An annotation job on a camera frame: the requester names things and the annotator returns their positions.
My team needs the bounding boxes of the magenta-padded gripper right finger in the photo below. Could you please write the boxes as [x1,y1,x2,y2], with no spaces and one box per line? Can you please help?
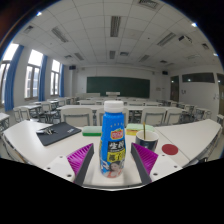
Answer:
[130,142,184,185]

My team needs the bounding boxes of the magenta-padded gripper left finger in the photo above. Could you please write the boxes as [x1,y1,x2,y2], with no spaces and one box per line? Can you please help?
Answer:
[43,143,95,186]

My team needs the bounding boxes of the blue drink bottle white cap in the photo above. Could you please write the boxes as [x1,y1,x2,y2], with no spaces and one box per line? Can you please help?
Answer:
[99,100,127,179]

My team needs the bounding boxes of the flat round red coaster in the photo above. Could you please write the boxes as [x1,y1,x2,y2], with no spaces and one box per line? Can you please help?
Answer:
[161,143,179,156]

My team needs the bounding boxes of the dark blue mug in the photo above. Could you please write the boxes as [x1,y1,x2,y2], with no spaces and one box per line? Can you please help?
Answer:
[134,130,160,153]

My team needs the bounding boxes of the black flat pad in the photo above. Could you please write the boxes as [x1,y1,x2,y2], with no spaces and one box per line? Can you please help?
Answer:
[35,121,83,147]

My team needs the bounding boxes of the bunch of keys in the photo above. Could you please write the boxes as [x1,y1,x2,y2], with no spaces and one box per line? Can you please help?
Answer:
[35,127,57,136]

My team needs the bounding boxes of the group of classroom chairs and desks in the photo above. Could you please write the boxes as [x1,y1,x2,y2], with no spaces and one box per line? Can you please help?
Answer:
[13,96,224,128]

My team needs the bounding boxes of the dark door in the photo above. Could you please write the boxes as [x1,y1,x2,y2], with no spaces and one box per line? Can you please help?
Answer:
[170,75,180,103]
[216,73,224,116]

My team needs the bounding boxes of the blue curtain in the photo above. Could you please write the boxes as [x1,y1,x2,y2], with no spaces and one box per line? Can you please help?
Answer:
[3,44,25,112]
[38,54,49,102]
[59,63,66,98]

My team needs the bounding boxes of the tall window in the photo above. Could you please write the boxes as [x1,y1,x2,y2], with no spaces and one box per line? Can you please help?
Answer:
[50,59,61,97]
[0,43,20,104]
[24,49,44,100]

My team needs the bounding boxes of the white lecture desk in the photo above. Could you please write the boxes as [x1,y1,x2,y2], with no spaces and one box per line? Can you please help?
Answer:
[105,91,121,98]

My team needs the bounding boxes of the green chalkboard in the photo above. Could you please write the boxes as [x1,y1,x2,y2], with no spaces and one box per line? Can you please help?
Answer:
[86,76,151,99]

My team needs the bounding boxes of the ceiling projector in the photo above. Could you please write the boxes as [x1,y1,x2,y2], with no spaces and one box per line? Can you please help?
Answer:
[178,34,194,46]

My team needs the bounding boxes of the group of ceiling lights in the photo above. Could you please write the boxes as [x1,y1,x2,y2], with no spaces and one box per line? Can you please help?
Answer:
[23,0,214,68]

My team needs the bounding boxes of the dark high wall window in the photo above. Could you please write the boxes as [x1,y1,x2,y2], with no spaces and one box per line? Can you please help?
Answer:
[181,72,215,84]

